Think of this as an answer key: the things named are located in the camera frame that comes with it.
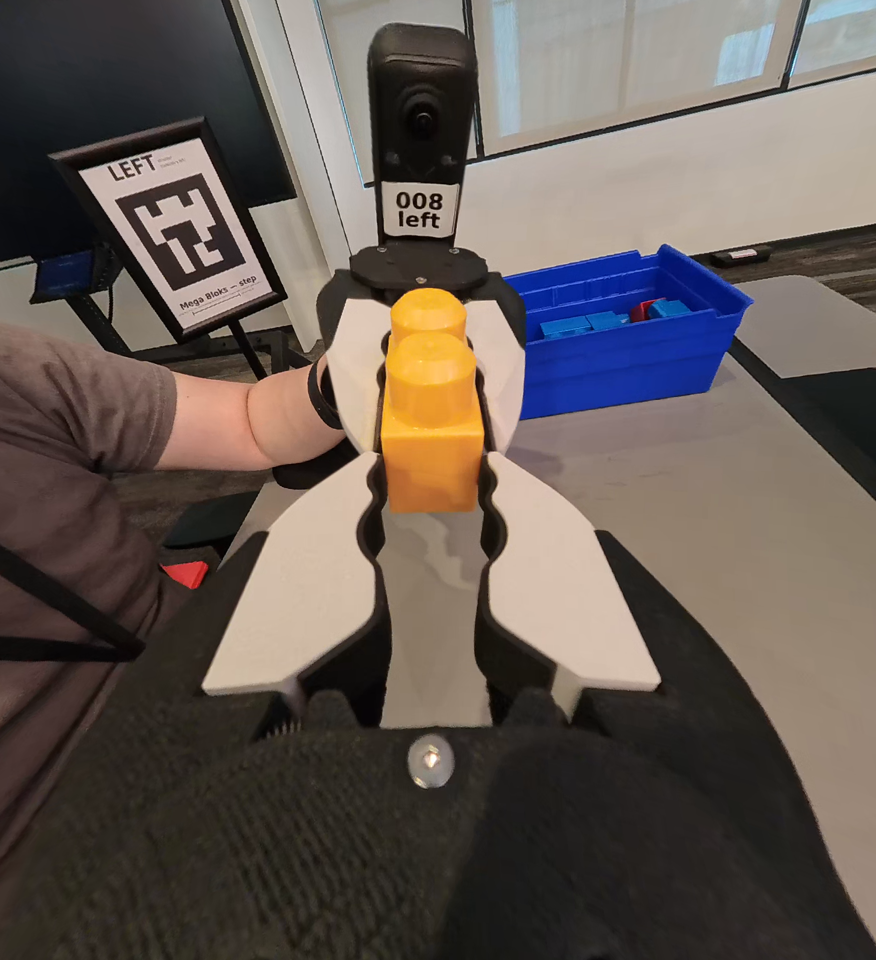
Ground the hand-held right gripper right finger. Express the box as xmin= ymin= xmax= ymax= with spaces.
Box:
xmin=475 ymin=452 xmax=664 ymax=727

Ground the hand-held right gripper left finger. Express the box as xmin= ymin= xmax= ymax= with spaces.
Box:
xmin=201 ymin=453 xmax=394 ymax=727

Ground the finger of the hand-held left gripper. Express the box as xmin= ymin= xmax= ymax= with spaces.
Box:
xmin=468 ymin=300 xmax=527 ymax=453
xmin=328 ymin=298 xmax=395 ymax=456

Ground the yellow two-stud block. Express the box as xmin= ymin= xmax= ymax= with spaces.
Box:
xmin=389 ymin=287 xmax=470 ymax=354

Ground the pile of colourful toy blocks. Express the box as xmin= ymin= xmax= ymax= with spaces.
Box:
xmin=539 ymin=297 xmax=690 ymax=342

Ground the blue plastic bin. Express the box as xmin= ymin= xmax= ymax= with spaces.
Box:
xmin=504 ymin=243 xmax=755 ymax=421

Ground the yellow one-stud block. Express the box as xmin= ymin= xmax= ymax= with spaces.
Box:
xmin=380 ymin=333 xmax=485 ymax=516

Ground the black wristwatch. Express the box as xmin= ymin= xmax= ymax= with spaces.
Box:
xmin=306 ymin=360 xmax=343 ymax=432

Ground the black sign easel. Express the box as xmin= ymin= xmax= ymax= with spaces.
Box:
xmin=66 ymin=288 xmax=311 ymax=380

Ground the black armrest pad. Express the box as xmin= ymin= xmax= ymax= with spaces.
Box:
xmin=273 ymin=442 xmax=356 ymax=490

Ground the framed marker code sign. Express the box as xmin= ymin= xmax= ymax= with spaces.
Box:
xmin=48 ymin=116 xmax=289 ymax=346

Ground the large black display panel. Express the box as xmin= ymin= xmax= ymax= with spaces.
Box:
xmin=0 ymin=0 xmax=298 ymax=275

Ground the black desk mat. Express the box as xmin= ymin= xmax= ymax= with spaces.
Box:
xmin=771 ymin=367 xmax=876 ymax=519

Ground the black neck strap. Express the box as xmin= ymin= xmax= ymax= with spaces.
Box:
xmin=0 ymin=517 xmax=146 ymax=665

